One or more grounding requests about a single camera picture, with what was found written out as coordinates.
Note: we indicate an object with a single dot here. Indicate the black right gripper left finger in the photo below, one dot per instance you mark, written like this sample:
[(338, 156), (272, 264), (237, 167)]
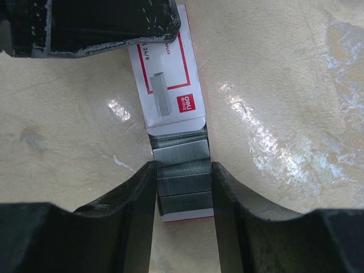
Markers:
[(113, 233)]

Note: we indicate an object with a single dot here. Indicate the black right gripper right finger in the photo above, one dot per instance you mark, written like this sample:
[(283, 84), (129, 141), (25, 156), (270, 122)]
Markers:
[(255, 234)]

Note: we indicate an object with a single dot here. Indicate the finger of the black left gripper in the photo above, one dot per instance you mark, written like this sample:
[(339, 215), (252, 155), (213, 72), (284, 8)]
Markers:
[(43, 29)]

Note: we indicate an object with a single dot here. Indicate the red white staple box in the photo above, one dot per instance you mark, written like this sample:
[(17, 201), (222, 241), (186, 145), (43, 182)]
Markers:
[(168, 84)]

